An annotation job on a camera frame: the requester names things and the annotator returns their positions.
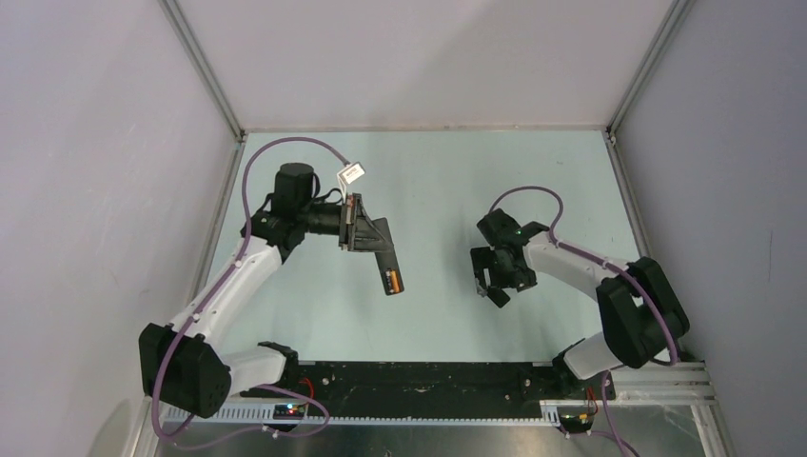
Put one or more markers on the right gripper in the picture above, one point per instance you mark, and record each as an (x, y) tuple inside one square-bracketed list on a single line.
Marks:
[(482, 257)]

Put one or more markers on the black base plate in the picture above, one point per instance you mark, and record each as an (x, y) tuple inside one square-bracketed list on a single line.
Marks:
[(439, 390)]

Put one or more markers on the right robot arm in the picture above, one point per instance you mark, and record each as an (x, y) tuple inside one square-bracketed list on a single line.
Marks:
[(640, 314)]

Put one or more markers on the orange battery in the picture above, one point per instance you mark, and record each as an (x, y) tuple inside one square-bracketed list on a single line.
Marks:
[(394, 281)]

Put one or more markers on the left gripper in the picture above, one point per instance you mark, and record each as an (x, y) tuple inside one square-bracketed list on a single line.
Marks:
[(364, 237)]

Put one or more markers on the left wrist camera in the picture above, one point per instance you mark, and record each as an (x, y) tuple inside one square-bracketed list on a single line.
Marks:
[(351, 173)]

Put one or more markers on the aluminium frame rail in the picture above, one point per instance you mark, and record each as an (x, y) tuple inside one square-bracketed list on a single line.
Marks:
[(196, 55)]

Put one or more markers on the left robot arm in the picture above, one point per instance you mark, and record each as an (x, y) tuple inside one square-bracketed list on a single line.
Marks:
[(182, 362)]

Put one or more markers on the black battery cover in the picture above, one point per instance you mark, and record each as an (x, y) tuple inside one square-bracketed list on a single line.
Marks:
[(497, 296)]

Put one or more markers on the white cable duct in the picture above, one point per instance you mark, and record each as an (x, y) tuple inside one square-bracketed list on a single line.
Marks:
[(294, 414)]

